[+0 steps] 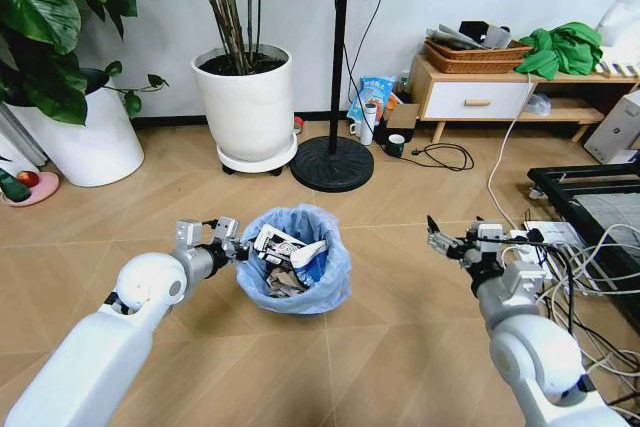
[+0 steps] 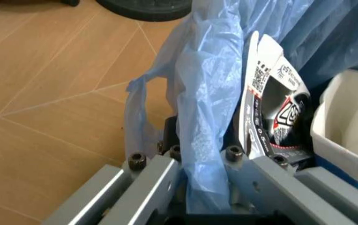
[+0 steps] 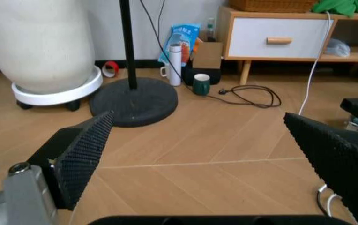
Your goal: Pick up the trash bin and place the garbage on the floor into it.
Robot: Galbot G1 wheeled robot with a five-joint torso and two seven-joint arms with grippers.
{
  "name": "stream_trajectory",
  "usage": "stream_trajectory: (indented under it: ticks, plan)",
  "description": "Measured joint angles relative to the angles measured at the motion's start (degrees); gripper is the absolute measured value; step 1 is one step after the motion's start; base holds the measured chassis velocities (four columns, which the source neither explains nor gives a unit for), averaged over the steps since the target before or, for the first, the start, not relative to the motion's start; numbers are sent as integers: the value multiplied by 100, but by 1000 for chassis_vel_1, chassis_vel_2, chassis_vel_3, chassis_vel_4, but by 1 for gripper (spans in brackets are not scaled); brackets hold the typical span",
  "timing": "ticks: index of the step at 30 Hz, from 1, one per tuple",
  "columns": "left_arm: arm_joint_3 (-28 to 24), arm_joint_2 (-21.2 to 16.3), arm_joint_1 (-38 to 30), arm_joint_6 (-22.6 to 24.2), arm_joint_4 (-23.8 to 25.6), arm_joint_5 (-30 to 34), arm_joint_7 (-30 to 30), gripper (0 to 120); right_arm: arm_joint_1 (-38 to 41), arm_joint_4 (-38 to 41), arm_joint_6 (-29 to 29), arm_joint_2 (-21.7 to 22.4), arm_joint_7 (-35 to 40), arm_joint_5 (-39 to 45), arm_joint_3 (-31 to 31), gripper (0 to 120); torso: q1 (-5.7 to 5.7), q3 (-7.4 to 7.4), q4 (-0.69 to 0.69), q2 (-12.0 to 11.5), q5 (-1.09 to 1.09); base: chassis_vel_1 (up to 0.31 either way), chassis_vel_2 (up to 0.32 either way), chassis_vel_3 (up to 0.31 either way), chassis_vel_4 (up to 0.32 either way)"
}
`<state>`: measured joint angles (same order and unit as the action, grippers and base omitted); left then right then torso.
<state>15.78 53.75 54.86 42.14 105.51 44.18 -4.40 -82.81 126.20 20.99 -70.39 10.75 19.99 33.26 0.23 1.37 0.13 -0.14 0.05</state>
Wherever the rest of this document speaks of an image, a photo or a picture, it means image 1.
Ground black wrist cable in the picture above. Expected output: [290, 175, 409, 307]
[492, 228, 581, 336]

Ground brown wicker basket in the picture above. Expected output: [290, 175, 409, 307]
[424, 37, 534, 62]
[424, 49, 526, 75]

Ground wooden cabinet with white drawer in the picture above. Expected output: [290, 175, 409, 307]
[408, 53, 640, 144]

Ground black standing fan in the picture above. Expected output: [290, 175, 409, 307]
[290, 0, 431, 194]

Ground large leafy green plant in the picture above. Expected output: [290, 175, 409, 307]
[0, 0, 170, 127]

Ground green cloth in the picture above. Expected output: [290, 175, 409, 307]
[513, 21, 605, 82]

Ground pink plate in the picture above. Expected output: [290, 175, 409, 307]
[0, 170, 62, 208]

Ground tangled white cables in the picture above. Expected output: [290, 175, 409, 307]
[509, 221, 640, 398]

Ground black metal cart frame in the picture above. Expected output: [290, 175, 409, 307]
[526, 162, 640, 334]

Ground black fan power cable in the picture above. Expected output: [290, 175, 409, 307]
[343, 0, 476, 173]

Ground blue and white packet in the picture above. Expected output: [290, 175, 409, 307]
[291, 239, 331, 289]

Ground white tapered planter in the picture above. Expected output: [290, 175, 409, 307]
[3, 68, 146, 189]

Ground white appliance box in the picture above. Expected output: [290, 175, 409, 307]
[583, 90, 640, 166]

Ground grey papers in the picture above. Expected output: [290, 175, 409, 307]
[426, 23, 513, 52]

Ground black and white wrapper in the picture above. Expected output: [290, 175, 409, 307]
[253, 223, 307, 266]

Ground trash bin with blue bag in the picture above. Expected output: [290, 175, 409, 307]
[234, 203, 353, 316]

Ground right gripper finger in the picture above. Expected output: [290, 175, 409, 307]
[428, 238, 474, 265]
[425, 214, 470, 250]

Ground white round plant pot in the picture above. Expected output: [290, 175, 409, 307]
[190, 43, 294, 163]

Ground crumpled brown paper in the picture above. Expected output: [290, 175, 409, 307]
[263, 265, 307, 299]

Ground dark green mug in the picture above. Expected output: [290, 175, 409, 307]
[384, 133, 407, 159]

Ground black box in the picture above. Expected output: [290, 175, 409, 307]
[458, 20, 495, 46]

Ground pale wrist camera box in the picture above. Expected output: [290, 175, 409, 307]
[466, 220, 507, 249]
[215, 216, 242, 244]

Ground white power cable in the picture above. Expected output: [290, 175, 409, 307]
[486, 71, 534, 231]

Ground white fabric bundle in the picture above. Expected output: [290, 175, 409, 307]
[595, 0, 640, 66]

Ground clear plastic bag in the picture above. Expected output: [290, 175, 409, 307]
[523, 92, 553, 116]

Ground white thermos bottle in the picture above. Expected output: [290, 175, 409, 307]
[360, 102, 378, 146]

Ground brown cardboard box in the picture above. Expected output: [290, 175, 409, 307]
[386, 102, 422, 131]

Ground white wheeled pot saucer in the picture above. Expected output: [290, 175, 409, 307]
[216, 130, 299, 178]

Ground white flat paper box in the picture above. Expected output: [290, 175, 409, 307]
[521, 219, 582, 249]

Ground blue snack bag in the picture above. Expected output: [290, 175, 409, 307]
[345, 74, 398, 124]

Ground tall bamboo stem plant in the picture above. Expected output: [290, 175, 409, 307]
[191, 0, 265, 76]

